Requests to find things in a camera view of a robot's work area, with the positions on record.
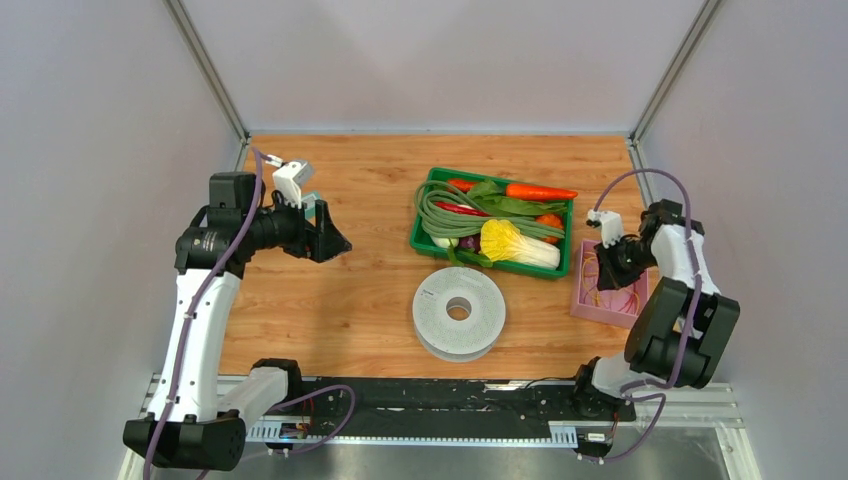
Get orange small vegetable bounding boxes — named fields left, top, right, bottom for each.
left=535, top=213, right=565, bottom=245

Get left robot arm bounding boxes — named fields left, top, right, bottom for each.
left=123, top=172, right=352, bottom=478

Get grey filament spool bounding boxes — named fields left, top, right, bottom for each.
left=412, top=267, right=507, bottom=363

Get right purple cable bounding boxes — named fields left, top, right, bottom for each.
left=592, top=168, right=705, bottom=392

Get yellow napa cabbage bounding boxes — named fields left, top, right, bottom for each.
left=480, top=220, right=561, bottom=270

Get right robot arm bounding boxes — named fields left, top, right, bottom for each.
left=570, top=199, right=740, bottom=419

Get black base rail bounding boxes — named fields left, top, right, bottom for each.
left=246, top=377, right=637, bottom=457

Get pink plastic box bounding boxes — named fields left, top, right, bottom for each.
left=571, top=240, right=651, bottom=329

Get green long beans bundle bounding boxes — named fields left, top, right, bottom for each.
left=414, top=180, right=567, bottom=240

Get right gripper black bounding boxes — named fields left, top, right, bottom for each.
left=593, top=234, right=657, bottom=291

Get green leafy vegetable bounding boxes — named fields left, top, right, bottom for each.
left=466, top=180, right=573, bottom=216

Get purple eggplant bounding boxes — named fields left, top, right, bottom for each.
left=458, top=234, right=481, bottom=254

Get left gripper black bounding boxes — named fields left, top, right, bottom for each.
left=243, top=190, right=351, bottom=262

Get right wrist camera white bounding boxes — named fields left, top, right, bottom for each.
left=586, top=210, right=624, bottom=248

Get orange carrot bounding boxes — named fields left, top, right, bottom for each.
left=505, top=183, right=578, bottom=202

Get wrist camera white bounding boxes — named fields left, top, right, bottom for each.
left=586, top=210, right=624, bottom=248
left=268, top=156, right=315, bottom=205

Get yellow rubber bands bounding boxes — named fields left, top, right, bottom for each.
left=578, top=254, right=642, bottom=315

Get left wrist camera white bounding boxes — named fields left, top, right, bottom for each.
left=268, top=156, right=315, bottom=205

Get teal small box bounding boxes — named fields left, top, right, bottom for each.
left=301, top=191, right=322, bottom=210

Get red chili pepper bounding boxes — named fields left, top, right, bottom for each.
left=434, top=201, right=489, bottom=217

